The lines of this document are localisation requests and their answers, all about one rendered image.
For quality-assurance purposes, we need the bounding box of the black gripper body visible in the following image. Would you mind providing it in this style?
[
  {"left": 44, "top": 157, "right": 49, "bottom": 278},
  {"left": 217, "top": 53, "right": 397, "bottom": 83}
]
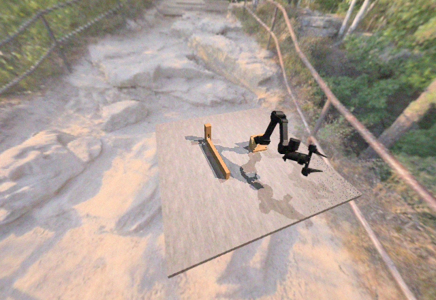
[{"left": 295, "top": 144, "right": 317, "bottom": 176}]

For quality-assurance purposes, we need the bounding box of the brown wooden post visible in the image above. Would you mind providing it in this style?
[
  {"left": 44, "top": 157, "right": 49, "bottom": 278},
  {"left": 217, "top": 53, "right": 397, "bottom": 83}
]
[{"left": 204, "top": 123, "right": 211, "bottom": 141}]

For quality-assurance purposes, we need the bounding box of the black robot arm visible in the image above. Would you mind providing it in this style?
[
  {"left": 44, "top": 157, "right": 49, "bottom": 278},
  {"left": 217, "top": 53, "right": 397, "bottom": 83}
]
[{"left": 254, "top": 110, "right": 300, "bottom": 162}]

